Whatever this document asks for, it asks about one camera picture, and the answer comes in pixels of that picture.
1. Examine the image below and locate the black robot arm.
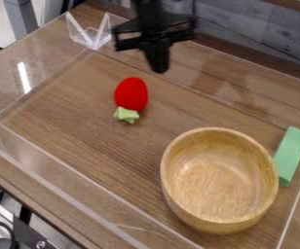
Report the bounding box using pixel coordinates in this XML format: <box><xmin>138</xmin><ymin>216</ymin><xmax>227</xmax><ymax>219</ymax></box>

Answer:
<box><xmin>111</xmin><ymin>0</ymin><xmax>195</xmax><ymax>74</ymax></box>

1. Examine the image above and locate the green rectangular block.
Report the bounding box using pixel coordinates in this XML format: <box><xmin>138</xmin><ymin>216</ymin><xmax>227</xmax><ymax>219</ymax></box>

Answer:
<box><xmin>274</xmin><ymin>126</ymin><xmax>300</xmax><ymax>187</ymax></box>

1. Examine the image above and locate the black equipment with screw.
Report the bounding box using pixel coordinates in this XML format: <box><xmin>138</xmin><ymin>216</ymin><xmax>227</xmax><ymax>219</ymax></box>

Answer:
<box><xmin>14</xmin><ymin>217</ymin><xmax>59</xmax><ymax>249</ymax></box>

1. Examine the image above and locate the wooden bowl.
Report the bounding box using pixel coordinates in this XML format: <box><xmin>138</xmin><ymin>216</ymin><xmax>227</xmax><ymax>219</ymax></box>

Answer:
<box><xmin>161</xmin><ymin>127</ymin><xmax>278</xmax><ymax>234</ymax></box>

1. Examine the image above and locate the grey table leg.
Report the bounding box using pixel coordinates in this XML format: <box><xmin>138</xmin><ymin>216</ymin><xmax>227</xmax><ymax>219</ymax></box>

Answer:
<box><xmin>3</xmin><ymin>0</ymin><xmax>39</xmax><ymax>40</ymax></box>

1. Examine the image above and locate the clear acrylic enclosure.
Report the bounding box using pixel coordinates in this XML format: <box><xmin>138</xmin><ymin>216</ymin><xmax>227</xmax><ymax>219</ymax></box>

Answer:
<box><xmin>0</xmin><ymin>11</ymin><xmax>300</xmax><ymax>249</ymax></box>

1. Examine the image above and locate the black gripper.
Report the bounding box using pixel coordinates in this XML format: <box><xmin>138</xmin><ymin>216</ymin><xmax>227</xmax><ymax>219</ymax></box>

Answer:
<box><xmin>111</xmin><ymin>16</ymin><xmax>195</xmax><ymax>74</ymax></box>

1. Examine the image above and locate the red plush strawberry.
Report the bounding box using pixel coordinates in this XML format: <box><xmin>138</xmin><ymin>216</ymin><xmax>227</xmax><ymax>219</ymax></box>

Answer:
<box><xmin>114</xmin><ymin>77</ymin><xmax>149</xmax><ymax>124</ymax></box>

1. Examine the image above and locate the black cable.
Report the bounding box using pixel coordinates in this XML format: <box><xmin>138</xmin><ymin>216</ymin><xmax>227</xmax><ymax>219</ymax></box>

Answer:
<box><xmin>0</xmin><ymin>219</ymin><xmax>20</xmax><ymax>249</ymax></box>

